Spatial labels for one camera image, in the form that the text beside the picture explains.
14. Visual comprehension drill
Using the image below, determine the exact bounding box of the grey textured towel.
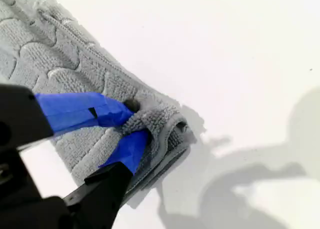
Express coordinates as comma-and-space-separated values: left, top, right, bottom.
0, 0, 198, 207

